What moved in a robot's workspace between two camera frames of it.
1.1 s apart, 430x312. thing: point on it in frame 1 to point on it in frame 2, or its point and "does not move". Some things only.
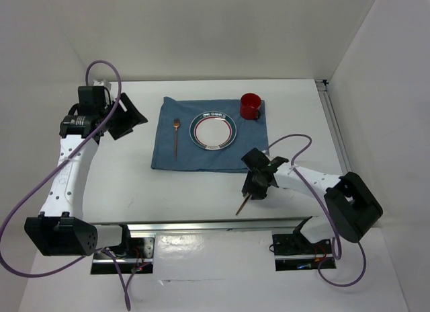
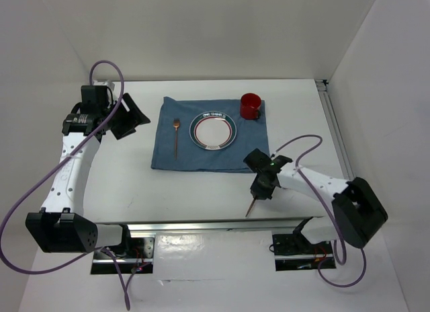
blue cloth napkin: [250, 134] does not move
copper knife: [242, 205] to [250, 208]
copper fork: [176, 124] does not move
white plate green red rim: [213, 130] does not move
